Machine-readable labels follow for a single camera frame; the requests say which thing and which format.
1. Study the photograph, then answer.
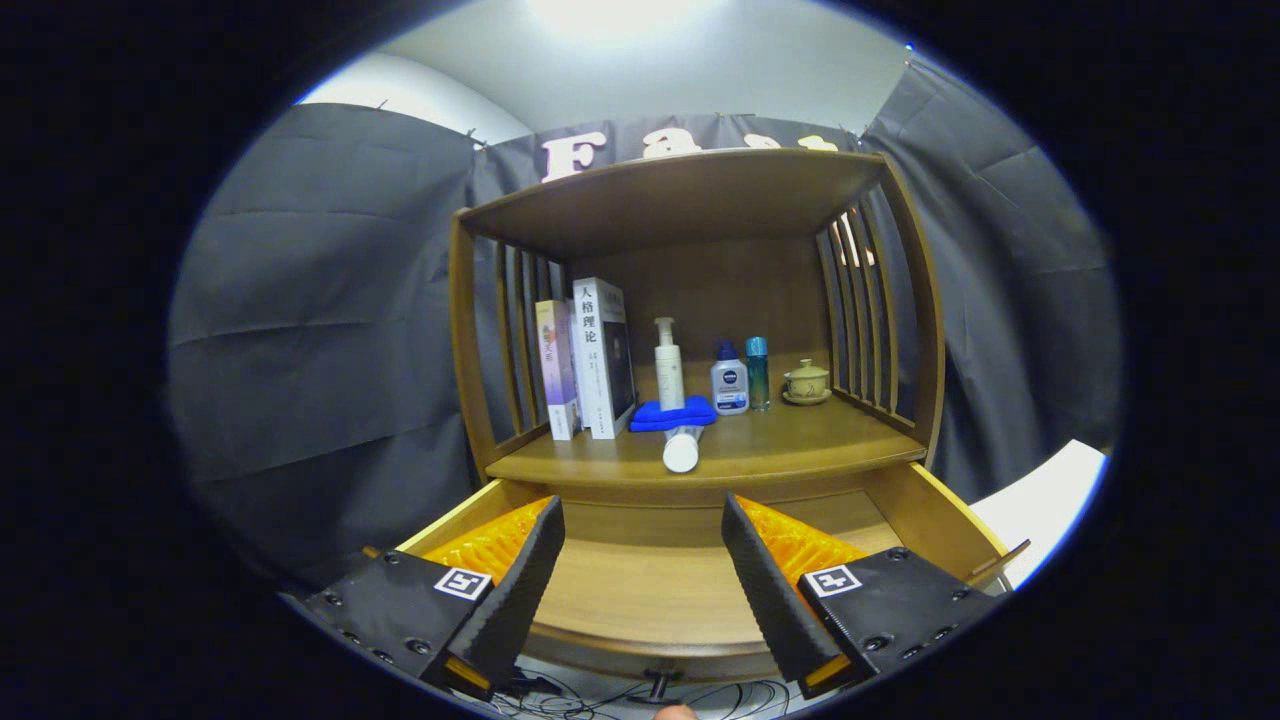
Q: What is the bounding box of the white book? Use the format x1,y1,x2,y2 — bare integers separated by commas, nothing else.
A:
572,277,638,441

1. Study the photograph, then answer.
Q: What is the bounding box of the white bottle dark blue pump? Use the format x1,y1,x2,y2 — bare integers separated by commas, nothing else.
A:
711,340,751,416

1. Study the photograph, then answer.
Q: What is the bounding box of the blue folded cloth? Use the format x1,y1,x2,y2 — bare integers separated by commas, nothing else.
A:
629,396,719,434

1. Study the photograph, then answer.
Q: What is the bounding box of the brown wooden drawer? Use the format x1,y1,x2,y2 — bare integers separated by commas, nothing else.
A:
395,460,1031,686

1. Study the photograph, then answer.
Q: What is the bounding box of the teal bottle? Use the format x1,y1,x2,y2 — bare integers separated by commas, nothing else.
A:
745,336,772,412

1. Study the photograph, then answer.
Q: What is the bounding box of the purple book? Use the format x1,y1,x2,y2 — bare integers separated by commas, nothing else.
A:
535,299,581,442

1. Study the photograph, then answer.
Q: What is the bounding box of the yellow lidded teacup with saucer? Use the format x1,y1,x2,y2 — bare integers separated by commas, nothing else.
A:
781,359,833,406

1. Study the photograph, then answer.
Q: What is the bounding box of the white tube with green end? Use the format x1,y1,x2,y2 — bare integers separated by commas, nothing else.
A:
662,424,709,474

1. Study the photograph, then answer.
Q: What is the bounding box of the brown wooden countertop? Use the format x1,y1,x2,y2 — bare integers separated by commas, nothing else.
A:
485,395,929,491

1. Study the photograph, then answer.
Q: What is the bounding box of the brown wooden cabinet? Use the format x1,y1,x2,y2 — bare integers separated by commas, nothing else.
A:
447,148,946,501

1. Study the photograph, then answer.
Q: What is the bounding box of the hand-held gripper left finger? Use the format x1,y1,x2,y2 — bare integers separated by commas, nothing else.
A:
300,495,568,701

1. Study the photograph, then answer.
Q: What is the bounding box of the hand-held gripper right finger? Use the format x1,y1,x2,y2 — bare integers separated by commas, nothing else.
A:
719,492,1011,701

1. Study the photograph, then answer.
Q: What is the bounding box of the white grey appliance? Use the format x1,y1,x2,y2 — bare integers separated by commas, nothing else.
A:
968,440,1109,591

